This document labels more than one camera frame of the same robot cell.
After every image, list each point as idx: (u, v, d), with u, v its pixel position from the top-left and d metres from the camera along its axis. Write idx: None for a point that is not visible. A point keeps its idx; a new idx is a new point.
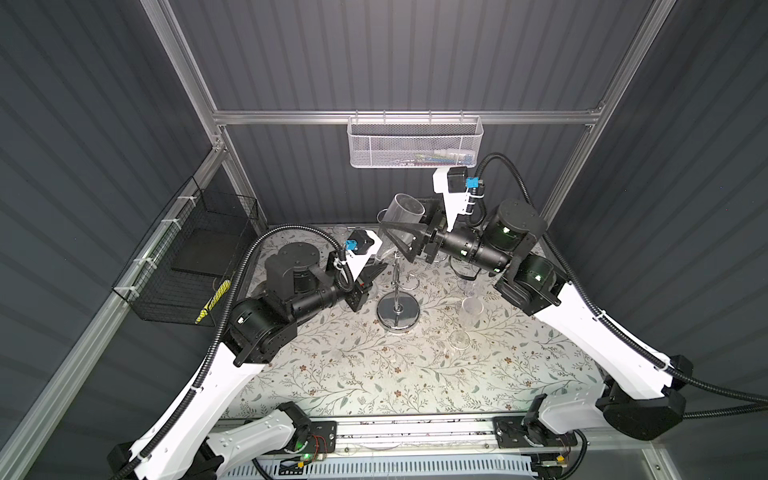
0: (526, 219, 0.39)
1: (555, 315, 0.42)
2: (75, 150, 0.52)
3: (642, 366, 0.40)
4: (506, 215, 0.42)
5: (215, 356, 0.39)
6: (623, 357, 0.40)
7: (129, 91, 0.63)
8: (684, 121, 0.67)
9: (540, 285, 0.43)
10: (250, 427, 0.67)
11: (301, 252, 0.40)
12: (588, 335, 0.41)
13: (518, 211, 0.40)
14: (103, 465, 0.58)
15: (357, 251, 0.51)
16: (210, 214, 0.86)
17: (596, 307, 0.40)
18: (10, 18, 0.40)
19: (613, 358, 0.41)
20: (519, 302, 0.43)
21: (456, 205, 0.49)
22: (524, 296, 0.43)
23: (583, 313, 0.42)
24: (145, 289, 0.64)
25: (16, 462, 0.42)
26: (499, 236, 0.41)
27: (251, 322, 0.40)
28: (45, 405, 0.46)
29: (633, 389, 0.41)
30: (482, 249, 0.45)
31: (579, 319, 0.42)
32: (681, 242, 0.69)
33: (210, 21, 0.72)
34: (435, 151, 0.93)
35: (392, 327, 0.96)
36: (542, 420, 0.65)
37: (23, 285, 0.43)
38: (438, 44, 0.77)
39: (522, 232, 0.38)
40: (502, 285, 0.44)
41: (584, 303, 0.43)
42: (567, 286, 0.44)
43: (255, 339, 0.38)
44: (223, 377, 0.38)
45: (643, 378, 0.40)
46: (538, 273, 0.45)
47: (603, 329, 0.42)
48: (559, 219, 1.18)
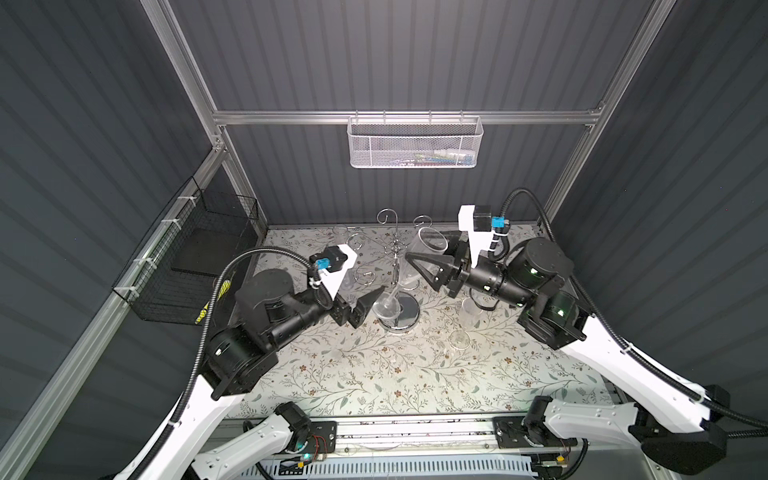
0: (553, 259, 0.40)
1: (582, 351, 0.42)
2: (75, 150, 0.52)
3: (677, 399, 0.39)
4: (534, 257, 0.40)
5: (193, 389, 0.39)
6: (656, 390, 0.40)
7: (130, 91, 0.64)
8: (684, 121, 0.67)
9: (564, 322, 0.44)
10: (240, 440, 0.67)
11: (274, 282, 0.39)
12: (617, 368, 0.41)
13: (545, 251, 0.40)
14: (105, 465, 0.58)
15: (329, 270, 0.49)
16: (209, 214, 0.86)
17: (623, 340, 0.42)
18: (9, 18, 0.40)
19: (643, 389, 0.40)
20: (545, 337, 0.43)
21: (481, 243, 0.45)
22: (550, 333, 0.44)
23: (609, 347, 0.42)
24: (145, 289, 0.64)
25: (17, 461, 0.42)
26: (525, 274, 0.41)
27: (230, 353, 0.39)
28: (45, 405, 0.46)
29: (670, 422, 0.40)
30: (507, 284, 0.46)
31: (606, 354, 0.42)
32: (681, 243, 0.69)
33: (210, 21, 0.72)
34: (436, 151, 0.93)
35: (392, 327, 0.96)
36: (549, 425, 0.64)
37: (23, 284, 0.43)
38: (438, 44, 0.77)
39: (551, 274, 0.38)
40: (528, 321, 0.44)
41: (610, 337, 0.43)
42: (591, 319, 0.44)
43: (235, 372, 0.38)
44: (201, 411, 0.37)
45: (679, 410, 0.39)
46: (563, 310, 0.45)
47: (631, 361, 0.42)
48: (558, 219, 1.19)
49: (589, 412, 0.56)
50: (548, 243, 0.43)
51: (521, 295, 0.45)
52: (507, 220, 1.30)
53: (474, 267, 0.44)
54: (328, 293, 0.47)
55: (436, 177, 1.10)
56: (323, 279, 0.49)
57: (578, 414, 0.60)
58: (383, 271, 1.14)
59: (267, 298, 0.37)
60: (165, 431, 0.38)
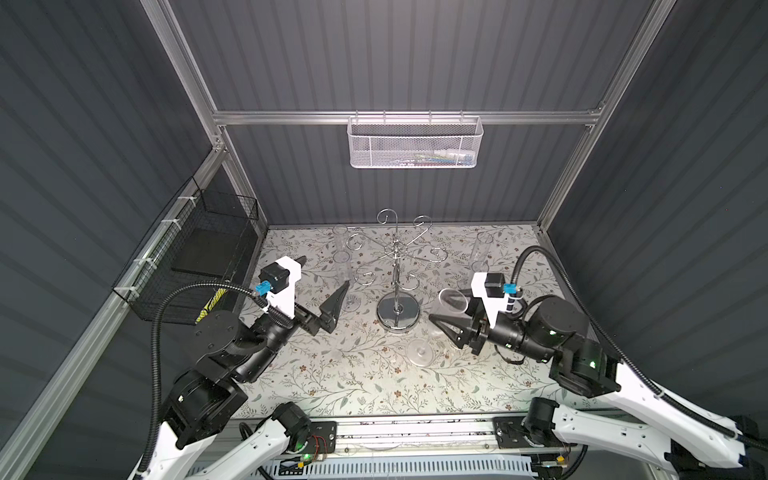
0: (569, 318, 0.41)
1: (620, 399, 0.43)
2: (75, 151, 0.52)
3: (714, 438, 0.41)
4: (549, 318, 0.43)
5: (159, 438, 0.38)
6: (694, 430, 0.42)
7: (130, 92, 0.64)
8: (683, 122, 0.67)
9: (597, 374, 0.44)
10: (231, 458, 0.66)
11: (218, 329, 0.35)
12: (653, 412, 0.42)
13: (558, 312, 0.42)
14: (105, 465, 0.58)
15: (273, 292, 0.45)
16: (209, 214, 0.86)
17: (655, 386, 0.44)
18: (9, 17, 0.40)
19: (681, 429, 0.42)
20: (580, 390, 0.44)
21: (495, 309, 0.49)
22: (584, 386, 0.44)
23: (643, 393, 0.43)
24: (145, 289, 0.64)
25: (16, 462, 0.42)
26: (545, 334, 0.44)
27: (194, 399, 0.38)
28: (45, 406, 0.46)
29: (710, 458, 0.42)
30: (528, 340, 0.47)
31: (643, 400, 0.43)
32: (680, 243, 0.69)
33: (210, 22, 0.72)
34: (435, 151, 0.93)
35: (392, 327, 0.96)
36: (558, 433, 0.63)
37: (23, 284, 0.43)
38: (438, 44, 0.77)
39: (570, 333, 0.40)
40: (560, 377, 0.45)
41: (642, 383, 0.44)
42: (620, 367, 0.45)
43: (197, 420, 0.37)
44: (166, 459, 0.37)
45: (717, 447, 0.41)
46: (594, 361, 0.45)
47: (665, 405, 0.43)
48: (558, 219, 1.19)
49: (614, 432, 0.57)
50: (557, 301, 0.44)
51: (545, 351, 0.47)
52: (506, 220, 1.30)
53: (495, 326, 0.47)
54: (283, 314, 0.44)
55: (436, 177, 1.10)
56: (274, 300, 0.45)
57: (598, 431, 0.59)
58: (383, 271, 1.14)
59: (212, 349, 0.34)
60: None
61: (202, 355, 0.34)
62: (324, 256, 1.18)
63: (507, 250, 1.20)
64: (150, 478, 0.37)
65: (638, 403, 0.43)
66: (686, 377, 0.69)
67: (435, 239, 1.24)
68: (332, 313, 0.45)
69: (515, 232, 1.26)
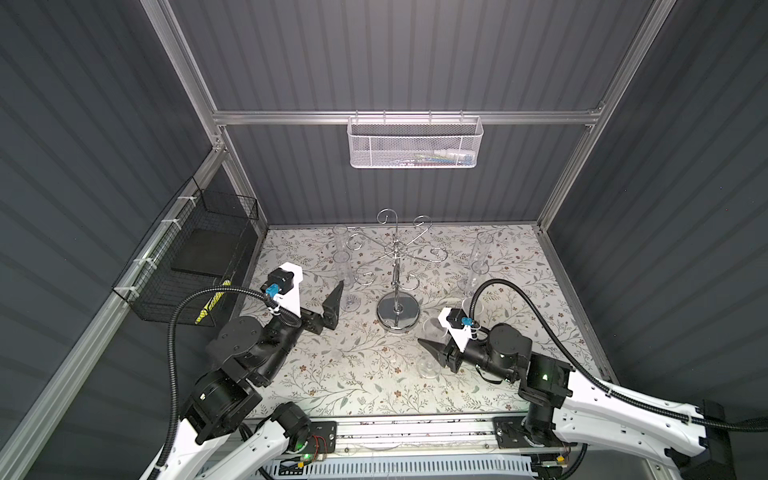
0: (514, 342, 0.52)
1: (575, 403, 0.50)
2: (75, 151, 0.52)
3: (671, 425, 0.45)
4: (496, 344, 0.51)
5: (177, 434, 0.41)
6: (651, 419, 0.46)
7: (130, 92, 0.64)
8: (683, 122, 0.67)
9: (550, 386, 0.53)
10: (233, 459, 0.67)
11: (241, 333, 0.39)
12: (610, 409, 0.49)
13: (505, 339, 0.52)
14: (107, 465, 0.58)
15: (281, 293, 0.50)
16: (210, 214, 0.86)
17: (604, 385, 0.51)
18: (9, 17, 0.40)
19: (641, 421, 0.47)
20: (541, 402, 0.52)
21: (462, 340, 0.60)
22: (543, 398, 0.53)
23: (595, 394, 0.50)
24: (145, 289, 0.64)
25: (16, 462, 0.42)
26: (499, 359, 0.54)
27: (215, 397, 0.41)
28: (45, 406, 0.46)
29: (683, 447, 0.44)
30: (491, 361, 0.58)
31: (596, 400, 0.50)
32: (680, 243, 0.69)
33: (210, 21, 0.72)
34: (435, 151, 0.93)
35: (392, 327, 0.96)
36: (559, 435, 0.63)
37: (22, 284, 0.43)
38: (438, 45, 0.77)
39: (514, 355, 0.50)
40: (523, 394, 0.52)
41: (593, 385, 0.51)
42: (572, 375, 0.53)
43: (217, 416, 0.40)
44: (184, 453, 0.39)
45: (677, 433, 0.45)
46: (546, 375, 0.54)
47: (617, 401, 0.49)
48: (558, 219, 1.19)
49: (615, 431, 0.57)
50: (503, 328, 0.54)
51: (506, 371, 0.54)
52: (506, 219, 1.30)
53: (465, 350, 0.60)
54: (291, 311, 0.48)
55: (436, 177, 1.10)
56: (282, 302, 0.49)
57: (598, 431, 0.59)
58: (383, 271, 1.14)
59: (237, 350, 0.38)
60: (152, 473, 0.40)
61: (229, 356, 0.37)
62: (324, 256, 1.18)
63: (507, 250, 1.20)
64: (167, 472, 0.39)
65: (591, 403, 0.50)
66: (686, 377, 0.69)
67: (435, 238, 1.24)
68: (334, 311, 0.50)
69: (515, 232, 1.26)
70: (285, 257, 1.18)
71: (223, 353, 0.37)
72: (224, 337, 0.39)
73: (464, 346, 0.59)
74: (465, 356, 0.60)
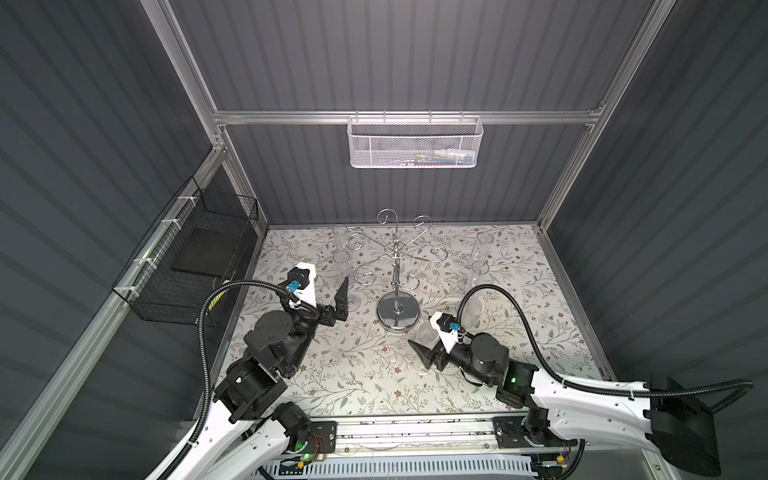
0: (493, 349, 0.58)
1: (541, 399, 0.56)
2: (75, 151, 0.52)
3: (620, 403, 0.48)
4: (477, 353, 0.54)
5: (210, 413, 0.44)
6: (601, 403, 0.50)
7: (130, 91, 0.64)
8: (683, 122, 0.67)
9: (522, 388, 0.59)
10: (233, 457, 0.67)
11: (274, 325, 0.44)
12: (568, 399, 0.53)
13: (485, 346, 0.59)
14: (108, 465, 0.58)
15: (301, 288, 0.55)
16: (209, 214, 0.86)
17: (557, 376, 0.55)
18: (10, 18, 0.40)
19: (596, 406, 0.50)
20: (515, 403, 0.59)
21: (449, 344, 0.67)
22: (517, 400, 0.59)
23: (553, 386, 0.56)
24: (145, 289, 0.64)
25: (18, 460, 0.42)
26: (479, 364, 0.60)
27: (247, 383, 0.46)
28: (47, 404, 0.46)
29: (637, 425, 0.46)
30: (473, 364, 0.64)
31: (555, 393, 0.55)
32: (680, 243, 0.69)
33: (210, 20, 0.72)
34: (435, 151, 0.93)
35: (392, 327, 0.96)
36: (556, 431, 0.63)
37: (23, 284, 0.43)
38: (438, 44, 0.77)
39: (492, 362, 0.57)
40: (500, 395, 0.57)
41: (550, 378, 0.58)
42: (537, 375, 0.60)
43: (251, 399, 0.45)
44: (215, 432, 0.43)
45: (625, 411, 0.47)
46: (515, 377, 0.62)
47: (573, 390, 0.54)
48: (558, 219, 1.19)
49: (599, 421, 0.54)
50: (484, 335, 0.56)
51: (487, 375, 0.60)
52: (507, 219, 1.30)
53: (451, 352, 0.67)
54: (310, 303, 0.54)
55: (437, 177, 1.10)
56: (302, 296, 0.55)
57: (586, 422, 0.59)
58: (383, 271, 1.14)
59: (273, 340, 0.43)
60: (186, 447, 0.43)
61: (265, 346, 0.42)
62: (324, 255, 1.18)
63: (507, 250, 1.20)
64: (198, 448, 0.42)
65: (551, 396, 0.55)
66: (686, 378, 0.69)
67: (434, 238, 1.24)
68: (344, 300, 0.56)
69: (516, 232, 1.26)
70: (285, 257, 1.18)
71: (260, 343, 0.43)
72: (258, 329, 0.44)
73: (451, 348, 0.66)
74: (451, 357, 0.67)
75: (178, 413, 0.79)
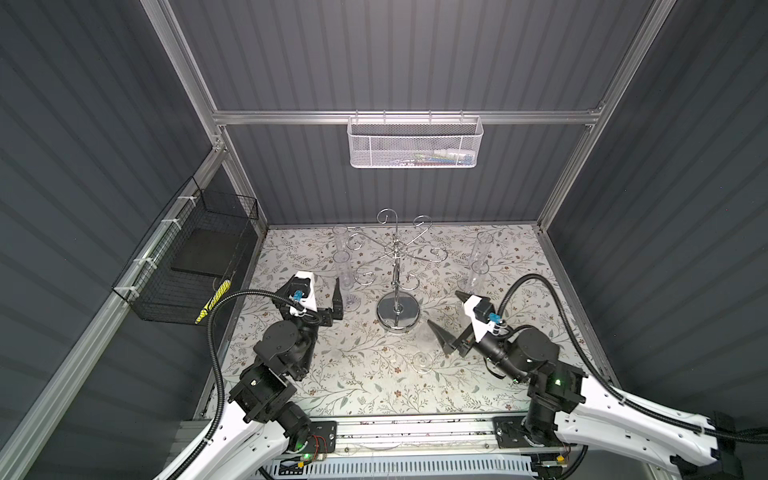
0: (543, 347, 0.50)
1: (588, 409, 0.50)
2: (76, 151, 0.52)
3: (684, 435, 0.45)
4: (526, 348, 0.49)
5: (224, 413, 0.47)
6: (662, 430, 0.46)
7: (130, 92, 0.64)
8: (683, 122, 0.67)
9: (562, 391, 0.53)
10: (232, 458, 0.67)
11: (281, 334, 0.47)
12: (621, 418, 0.49)
13: (528, 338, 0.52)
14: (108, 466, 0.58)
15: (305, 296, 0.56)
16: (210, 214, 0.86)
17: (618, 393, 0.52)
18: (10, 18, 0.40)
19: (652, 431, 0.47)
20: (553, 408, 0.52)
21: (480, 333, 0.57)
22: (554, 403, 0.52)
23: (608, 401, 0.50)
24: (145, 289, 0.64)
25: (17, 461, 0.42)
26: (521, 360, 0.51)
27: (260, 387, 0.49)
28: (45, 406, 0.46)
29: (692, 457, 0.44)
30: (507, 359, 0.57)
31: (609, 407, 0.50)
32: (680, 243, 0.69)
33: (210, 20, 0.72)
34: (435, 151, 0.93)
35: (392, 326, 0.97)
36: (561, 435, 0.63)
37: (23, 284, 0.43)
38: (438, 44, 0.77)
39: (540, 360, 0.48)
40: (535, 398, 0.53)
41: (607, 393, 0.51)
42: (586, 382, 0.53)
43: (264, 401, 0.48)
44: (230, 431, 0.46)
45: (688, 444, 0.45)
46: (559, 379, 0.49)
47: (630, 410, 0.49)
48: (558, 219, 1.19)
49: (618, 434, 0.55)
50: (531, 329, 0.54)
51: (521, 374, 0.53)
52: (506, 219, 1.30)
53: (482, 341, 0.58)
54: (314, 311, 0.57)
55: (436, 177, 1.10)
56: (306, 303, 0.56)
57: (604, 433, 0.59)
58: (383, 271, 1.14)
59: (281, 349, 0.46)
60: (201, 444, 0.45)
61: (273, 355, 0.45)
62: (324, 256, 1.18)
63: (507, 250, 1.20)
64: (212, 446, 0.45)
65: (604, 410, 0.50)
66: (685, 378, 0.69)
67: (434, 238, 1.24)
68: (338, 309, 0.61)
69: (516, 232, 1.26)
70: (285, 257, 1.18)
71: (271, 349, 0.46)
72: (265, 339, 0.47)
73: (481, 338, 0.57)
74: (480, 348, 0.58)
75: (178, 413, 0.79)
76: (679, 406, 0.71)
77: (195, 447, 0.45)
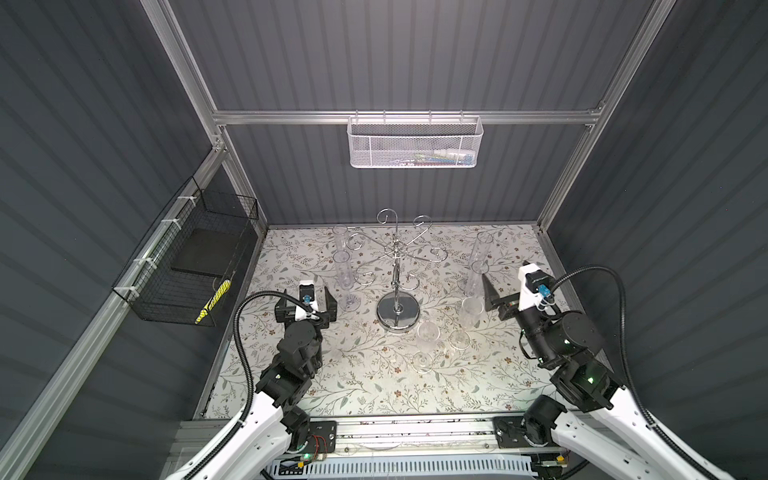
0: (587, 335, 0.46)
1: (608, 416, 0.47)
2: (76, 151, 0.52)
3: None
4: (567, 330, 0.48)
5: (255, 401, 0.53)
6: (677, 465, 0.44)
7: (130, 92, 0.64)
8: (683, 122, 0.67)
9: (591, 388, 0.49)
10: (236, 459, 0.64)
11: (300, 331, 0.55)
12: (639, 438, 0.46)
13: (576, 326, 0.47)
14: (108, 466, 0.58)
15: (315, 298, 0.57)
16: (210, 214, 0.86)
17: (650, 416, 0.47)
18: (10, 18, 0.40)
19: (666, 463, 0.44)
20: (574, 398, 0.49)
21: (527, 302, 0.56)
22: (577, 394, 0.50)
23: (635, 418, 0.47)
24: (145, 289, 0.64)
25: (17, 460, 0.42)
26: (558, 341, 0.49)
27: (281, 383, 0.56)
28: (44, 407, 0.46)
29: None
30: (541, 336, 0.54)
31: (632, 424, 0.46)
32: (680, 243, 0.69)
33: (210, 20, 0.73)
34: (435, 151, 0.93)
35: (392, 326, 0.97)
36: (560, 437, 0.63)
37: (23, 284, 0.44)
38: (438, 44, 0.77)
39: (580, 347, 0.45)
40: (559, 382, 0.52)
41: (637, 410, 0.48)
42: (619, 392, 0.49)
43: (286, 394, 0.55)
44: (261, 415, 0.52)
45: None
46: (592, 378, 0.50)
47: (655, 436, 0.45)
48: (558, 219, 1.19)
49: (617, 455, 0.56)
50: (583, 319, 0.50)
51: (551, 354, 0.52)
52: (506, 219, 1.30)
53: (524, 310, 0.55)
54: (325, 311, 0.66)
55: (436, 176, 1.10)
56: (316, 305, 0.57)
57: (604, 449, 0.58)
58: (383, 271, 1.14)
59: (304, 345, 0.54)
60: (235, 426, 0.50)
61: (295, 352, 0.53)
62: (324, 256, 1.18)
63: (507, 250, 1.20)
64: (247, 428, 0.50)
65: (626, 424, 0.47)
66: (684, 378, 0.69)
67: (434, 238, 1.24)
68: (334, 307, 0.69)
69: (516, 232, 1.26)
70: (285, 257, 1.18)
71: (290, 343, 0.54)
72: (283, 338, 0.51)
73: (525, 306, 0.55)
74: (521, 316, 0.57)
75: (178, 413, 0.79)
76: (679, 406, 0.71)
77: (228, 431, 0.49)
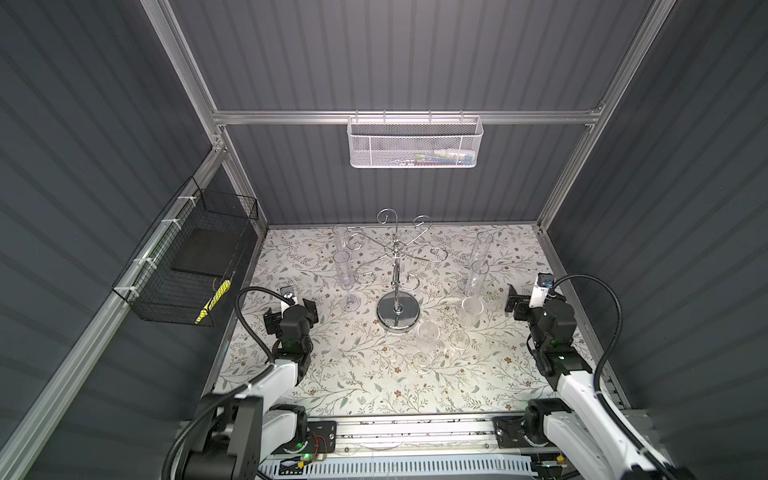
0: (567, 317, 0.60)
1: (566, 382, 0.57)
2: (75, 151, 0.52)
3: (623, 442, 0.47)
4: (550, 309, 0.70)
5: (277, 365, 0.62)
6: (608, 428, 0.49)
7: (130, 92, 0.64)
8: (683, 122, 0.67)
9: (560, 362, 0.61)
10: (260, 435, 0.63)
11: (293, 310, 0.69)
12: (587, 403, 0.53)
13: (559, 307, 0.62)
14: (109, 466, 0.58)
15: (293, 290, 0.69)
16: (210, 214, 0.86)
17: (598, 387, 0.55)
18: (9, 17, 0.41)
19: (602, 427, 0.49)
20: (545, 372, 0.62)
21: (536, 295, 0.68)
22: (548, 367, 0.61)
23: (585, 389, 0.55)
24: (145, 289, 0.64)
25: (18, 460, 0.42)
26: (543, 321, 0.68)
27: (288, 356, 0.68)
28: (44, 408, 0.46)
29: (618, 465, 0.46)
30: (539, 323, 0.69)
31: (582, 392, 0.55)
32: (681, 243, 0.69)
33: (210, 20, 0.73)
34: (435, 151, 0.93)
35: (392, 326, 0.97)
36: (550, 428, 0.64)
37: (23, 284, 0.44)
38: (438, 44, 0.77)
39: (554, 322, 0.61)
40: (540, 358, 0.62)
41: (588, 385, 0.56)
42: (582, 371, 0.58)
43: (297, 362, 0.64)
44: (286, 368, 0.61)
45: (618, 445, 0.46)
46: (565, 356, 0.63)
47: (599, 405, 0.52)
48: (558, 219, 1.19)
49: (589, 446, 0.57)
50: (566, 304, 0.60)
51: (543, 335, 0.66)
52: (506, 220, 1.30)
53: (532, 303, 0.72)
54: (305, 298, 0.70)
55: (436, 176, 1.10)
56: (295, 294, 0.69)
57: (580, 438, 0.59)
58: (383, 271, 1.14)
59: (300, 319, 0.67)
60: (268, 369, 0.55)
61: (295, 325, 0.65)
62: (324, 256, 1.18)
63: (507, 250, 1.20)
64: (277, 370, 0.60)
65: (577, 391, 0.55)
66: (684, 378, 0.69)
67: (434, 238, 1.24)
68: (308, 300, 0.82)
69: (515, 232, 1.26)
70: (285, 257, 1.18)
71: (290, 318, 0.67)
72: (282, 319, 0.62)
73: (536, 300, 0.72)
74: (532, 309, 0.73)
75: (178, 413, 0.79)
76: (678, 405, 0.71)
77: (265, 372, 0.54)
